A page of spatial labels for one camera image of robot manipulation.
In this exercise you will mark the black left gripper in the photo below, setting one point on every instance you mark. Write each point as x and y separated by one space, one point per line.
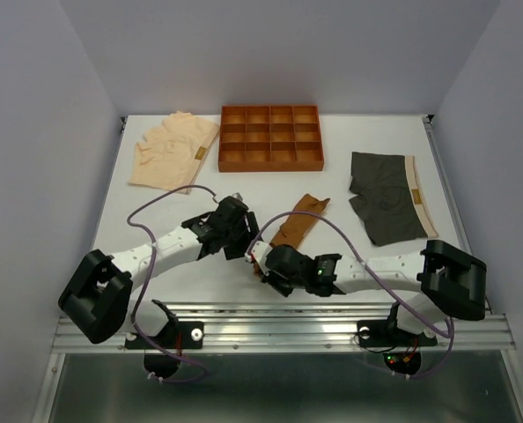
239 250

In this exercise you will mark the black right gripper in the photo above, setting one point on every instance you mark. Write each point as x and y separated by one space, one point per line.
269 277

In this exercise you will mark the brown underwear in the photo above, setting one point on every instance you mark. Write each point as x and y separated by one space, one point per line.
294 230

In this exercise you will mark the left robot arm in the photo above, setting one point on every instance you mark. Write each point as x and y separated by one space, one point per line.
98 296

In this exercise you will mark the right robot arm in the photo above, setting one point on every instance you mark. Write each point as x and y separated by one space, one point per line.
428 286

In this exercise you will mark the peach underwear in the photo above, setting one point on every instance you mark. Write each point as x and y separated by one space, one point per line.
171 154

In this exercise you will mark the dark grey underwear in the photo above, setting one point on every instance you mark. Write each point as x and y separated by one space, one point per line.
388 198

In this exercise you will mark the orange compartment tray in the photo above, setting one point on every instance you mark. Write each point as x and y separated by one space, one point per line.
270 138

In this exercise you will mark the aluminium front rail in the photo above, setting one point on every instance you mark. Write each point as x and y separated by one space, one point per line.
287 328

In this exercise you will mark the aluminium rail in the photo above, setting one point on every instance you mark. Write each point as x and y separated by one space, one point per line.
446 185
287 328

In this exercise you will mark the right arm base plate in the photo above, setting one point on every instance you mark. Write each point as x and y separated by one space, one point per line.
382 334

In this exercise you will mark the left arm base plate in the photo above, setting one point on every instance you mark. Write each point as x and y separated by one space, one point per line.
184 335

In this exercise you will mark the aluminium right side rail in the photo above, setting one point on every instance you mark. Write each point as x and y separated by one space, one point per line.
446 185

